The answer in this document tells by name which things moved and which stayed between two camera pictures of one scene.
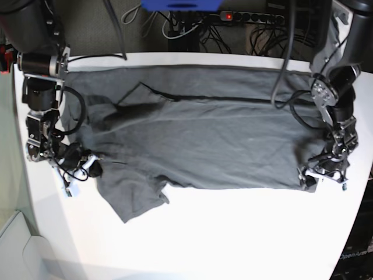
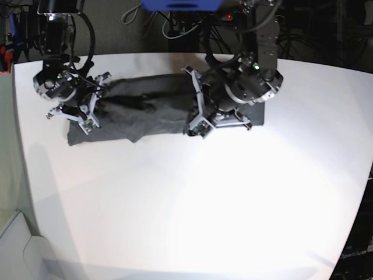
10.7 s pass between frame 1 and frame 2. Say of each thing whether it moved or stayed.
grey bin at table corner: stayed
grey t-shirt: moved
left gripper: moved
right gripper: moved
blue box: stayed
